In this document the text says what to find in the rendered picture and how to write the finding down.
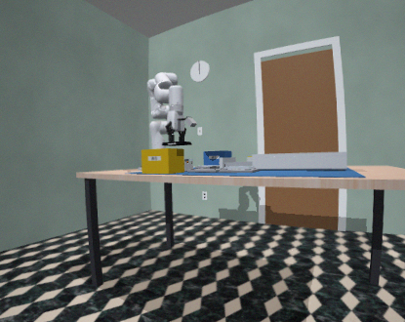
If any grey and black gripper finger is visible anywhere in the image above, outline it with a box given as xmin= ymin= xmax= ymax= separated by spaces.
xmin=165 ymin=121 xmax=175 ymax=143
xmin=178 ymin=127 xmax=186 ymax=141

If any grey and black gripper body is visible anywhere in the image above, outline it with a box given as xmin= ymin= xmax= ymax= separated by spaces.
xmin=167 ymin=110 xmax=184 ymax=132

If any yellow open-top bin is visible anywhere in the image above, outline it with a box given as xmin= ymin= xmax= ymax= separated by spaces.
xmin=142 ymin=148 xmax=184 ymax=174

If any blue open-top bin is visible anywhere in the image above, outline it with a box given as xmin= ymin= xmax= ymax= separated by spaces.
xmin=203 ymin=150 xmax=231 ymax=165

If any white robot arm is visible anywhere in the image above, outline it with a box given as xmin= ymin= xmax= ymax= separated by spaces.
xmin=147 ymin=72 xmax=197 ymax=149

